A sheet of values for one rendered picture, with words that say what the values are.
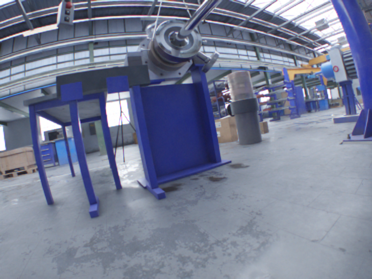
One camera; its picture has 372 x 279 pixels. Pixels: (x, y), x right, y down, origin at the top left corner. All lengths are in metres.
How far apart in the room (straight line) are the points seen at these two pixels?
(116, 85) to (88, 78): 0.19
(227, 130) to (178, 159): 1.86
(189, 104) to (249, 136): 1.24
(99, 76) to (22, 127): 13.48
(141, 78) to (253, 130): 1.90
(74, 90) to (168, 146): 0.93
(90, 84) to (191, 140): 1.04
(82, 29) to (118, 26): 1.74
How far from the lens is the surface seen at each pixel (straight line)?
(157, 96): 1.67
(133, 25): 9.76
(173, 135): 1.66
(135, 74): 1.25
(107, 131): 1.54
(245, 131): 2.72
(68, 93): 1.21
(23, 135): 14.48
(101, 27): 9.59
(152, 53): 1.53
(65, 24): 0.86
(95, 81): 1.22
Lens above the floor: 0.39
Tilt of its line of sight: 3 degrees down
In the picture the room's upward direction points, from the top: 10 degrees counter-clockwise
